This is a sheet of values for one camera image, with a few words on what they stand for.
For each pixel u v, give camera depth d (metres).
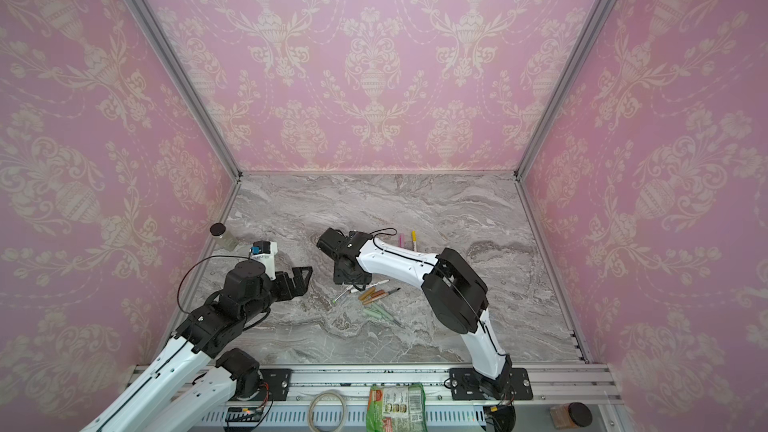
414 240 1.00
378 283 0.90
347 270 0.63
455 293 0.49
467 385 0.73
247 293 0.56
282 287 0.67
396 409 0.70
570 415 0.63
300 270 0.69
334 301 0.88
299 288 0.69
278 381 0.75
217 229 0.92
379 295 0.90
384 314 0.85
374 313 0.85
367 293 0.90
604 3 0.74
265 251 0.67
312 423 0.70
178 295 0.94
